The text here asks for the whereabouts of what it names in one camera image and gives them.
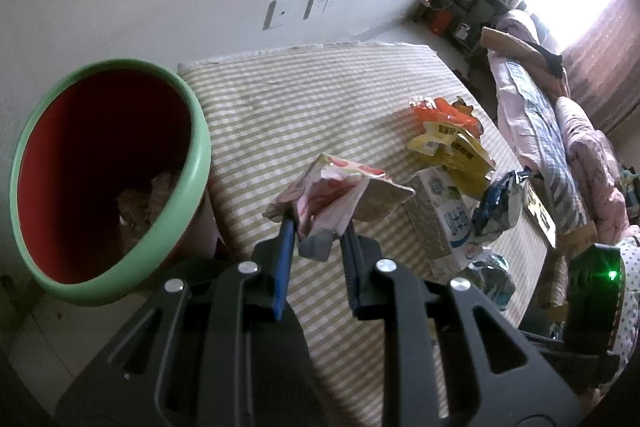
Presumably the pink white wrapper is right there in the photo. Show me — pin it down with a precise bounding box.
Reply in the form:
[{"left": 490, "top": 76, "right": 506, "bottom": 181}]
[{"left": 264, "top": 153, "right": 416, "bottom": 262}]

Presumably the white milk carton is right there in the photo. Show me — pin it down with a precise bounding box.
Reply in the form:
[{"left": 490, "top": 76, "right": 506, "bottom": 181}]
[{"left": 404, "top": 167, "right": 483, "bottom": 282}]

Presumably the yellow bear snack wrapper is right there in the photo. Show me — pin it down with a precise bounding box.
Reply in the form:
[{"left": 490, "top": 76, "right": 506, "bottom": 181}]
[{"left": 407, "top": 121, "right": 496, "bottom": 200}]

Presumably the blue snack wrapper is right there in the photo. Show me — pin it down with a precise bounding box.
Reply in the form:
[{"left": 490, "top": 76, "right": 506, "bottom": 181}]
[{"left": 472, "top": 169, "right": 530, "bottom": 244}]

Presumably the green rimmed red trash bin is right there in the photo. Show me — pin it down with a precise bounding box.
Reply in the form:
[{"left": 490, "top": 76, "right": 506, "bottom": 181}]
[{"left": 9, "top": 58, "right": 217, "bottom": 306}]

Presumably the beige striped table mat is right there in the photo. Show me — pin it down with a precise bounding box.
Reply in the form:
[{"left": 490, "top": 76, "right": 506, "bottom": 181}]
[{"left": 177, "top": 41, "right": 559, "bottom": 427}]

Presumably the orange plastic wrapper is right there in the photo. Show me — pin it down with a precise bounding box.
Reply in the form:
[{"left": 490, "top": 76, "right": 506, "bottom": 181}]
[{"left": 409, "top": 96, "right": 484, "bottom": 139}]

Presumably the gold orange candy wrapper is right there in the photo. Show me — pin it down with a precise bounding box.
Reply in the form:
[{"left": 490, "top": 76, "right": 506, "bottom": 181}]
[{"left": 451, "top": 96, "right": 474, "bottom": 116}]

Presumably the yellow picture book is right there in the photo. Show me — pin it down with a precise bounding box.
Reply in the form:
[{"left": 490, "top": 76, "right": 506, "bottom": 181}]
[{"left": 525, "top": 184, "right": 556, "bottom": 249}]

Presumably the bed with plaid sheet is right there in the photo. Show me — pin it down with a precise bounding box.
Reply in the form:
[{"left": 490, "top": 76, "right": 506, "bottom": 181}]
[{"left": 479, "top": 8, "right": 632, "bottom": 249}]

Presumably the red canister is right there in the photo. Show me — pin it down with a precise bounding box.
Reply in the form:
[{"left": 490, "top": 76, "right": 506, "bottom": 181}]
[{"left": 430, "top": 10, "right": 454, "bottom": 36}]

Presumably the black device green light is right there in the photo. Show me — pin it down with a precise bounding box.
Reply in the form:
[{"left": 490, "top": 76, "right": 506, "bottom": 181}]
[{"left": 563, "top": 243, "right": 624, "bottom": 355}]

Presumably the pink quilt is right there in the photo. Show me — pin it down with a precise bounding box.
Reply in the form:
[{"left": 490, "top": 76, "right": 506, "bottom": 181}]
[{"left": 554, "top": 96, "right": 632, "bottom": 245}]

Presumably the dark corner shelf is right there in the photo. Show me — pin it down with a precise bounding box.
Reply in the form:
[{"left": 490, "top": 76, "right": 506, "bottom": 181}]
[{"left": 411, "top": 0, "right": 509, "bottom": 61}]

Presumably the brown coat on bed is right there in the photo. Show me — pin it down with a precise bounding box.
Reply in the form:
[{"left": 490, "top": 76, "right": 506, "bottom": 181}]
[{"left": 480, "top": 27, "right": 570, "bottom": 100}]

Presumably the white wall socket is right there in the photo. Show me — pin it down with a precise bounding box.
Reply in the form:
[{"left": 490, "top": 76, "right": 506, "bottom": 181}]
[{"left": 262, "top": 0, "right": 290, "bottom": 30}]

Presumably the white wall switch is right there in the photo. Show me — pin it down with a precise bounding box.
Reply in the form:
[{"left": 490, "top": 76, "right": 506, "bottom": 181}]
[{"left": 303, "top": 0, "right": 329, "bottom": 20}]

